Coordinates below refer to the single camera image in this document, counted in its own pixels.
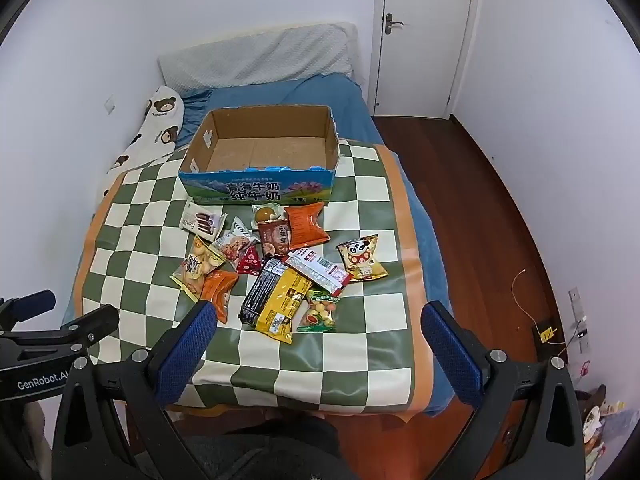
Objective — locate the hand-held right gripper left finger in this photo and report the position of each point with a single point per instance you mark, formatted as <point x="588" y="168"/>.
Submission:
<point x="192" y="340"/>

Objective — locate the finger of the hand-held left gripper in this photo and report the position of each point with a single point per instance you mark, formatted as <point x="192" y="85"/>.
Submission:
<point x="35" y="302"/>
<point x="90" y="325"/>

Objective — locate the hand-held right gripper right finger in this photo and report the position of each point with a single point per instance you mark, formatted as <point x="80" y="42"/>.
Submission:
<point x="450" y="355"/>

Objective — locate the orange snack packet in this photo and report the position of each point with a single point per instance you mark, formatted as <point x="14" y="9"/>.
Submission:
<point x="220" y="295"/>
<point x="307" y="222"/>

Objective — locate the yellow round biscuit packet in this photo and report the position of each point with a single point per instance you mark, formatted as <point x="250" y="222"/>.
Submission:
<point x="197" y="267"/>

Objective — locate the black biscuit packet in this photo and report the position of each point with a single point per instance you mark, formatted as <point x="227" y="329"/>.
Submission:
<point x="260" y="290"/>

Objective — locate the yellow chocolate snack packet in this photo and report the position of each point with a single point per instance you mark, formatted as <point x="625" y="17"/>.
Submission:
<point x="282" y="305"/>

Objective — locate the white cookie packet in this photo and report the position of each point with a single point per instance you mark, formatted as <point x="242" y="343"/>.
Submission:
<point x="232" y="245"/>

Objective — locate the white wafer packet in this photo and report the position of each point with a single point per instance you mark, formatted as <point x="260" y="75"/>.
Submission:
<point x="200" y="221"/>

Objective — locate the brown pastry packet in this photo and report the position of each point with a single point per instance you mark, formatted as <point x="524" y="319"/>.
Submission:
<point x="274" y="237"/>

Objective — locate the red and white packet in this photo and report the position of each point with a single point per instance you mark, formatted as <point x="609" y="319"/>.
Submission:
<point x="315" y="270"/>

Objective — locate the cardboard box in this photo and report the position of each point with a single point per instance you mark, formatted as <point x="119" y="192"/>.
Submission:
<point x="260" y="152"/>

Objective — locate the person's left forearm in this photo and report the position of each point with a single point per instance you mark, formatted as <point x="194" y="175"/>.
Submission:
<point x="37" y="430"/>

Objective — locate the small red snack packet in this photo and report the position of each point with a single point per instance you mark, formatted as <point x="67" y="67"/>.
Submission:
<point x="248" y="261"/>

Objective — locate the small yellow object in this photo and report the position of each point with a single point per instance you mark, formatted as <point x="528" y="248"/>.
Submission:
<point x="546" y="334"/>

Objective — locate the green checkered mat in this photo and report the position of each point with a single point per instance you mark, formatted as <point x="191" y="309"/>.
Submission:
<point x="350" y="350"/>

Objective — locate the green candy packet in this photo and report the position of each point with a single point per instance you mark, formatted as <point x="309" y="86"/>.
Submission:
<point x="317" y="312"/>

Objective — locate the yellow panda print packet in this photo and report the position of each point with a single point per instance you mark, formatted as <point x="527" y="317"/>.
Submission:
<point x="362" y="257"/>

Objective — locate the white power strip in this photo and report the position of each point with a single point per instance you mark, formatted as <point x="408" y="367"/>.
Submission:
<point x="578" y="320"/>

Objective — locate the egg yolk pastry packet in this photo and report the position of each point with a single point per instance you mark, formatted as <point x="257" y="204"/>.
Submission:
<point x="265" y="214"/>

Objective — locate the pile of colourful clutter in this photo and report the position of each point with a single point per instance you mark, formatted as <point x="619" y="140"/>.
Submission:
<point x="597" y="425"/>

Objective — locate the white bear print pillow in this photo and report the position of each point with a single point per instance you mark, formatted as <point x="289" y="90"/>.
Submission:
<point x="155" y="120"/>

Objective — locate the grey pillow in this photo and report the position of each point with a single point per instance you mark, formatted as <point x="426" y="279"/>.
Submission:
<point x="260" y="55"/>

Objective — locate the white door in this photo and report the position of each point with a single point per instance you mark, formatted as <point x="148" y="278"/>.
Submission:
<point x="425" y="35"/>

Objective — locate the white wall socket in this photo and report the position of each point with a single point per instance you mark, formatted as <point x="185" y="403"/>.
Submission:
<point x="110" y="105"/>

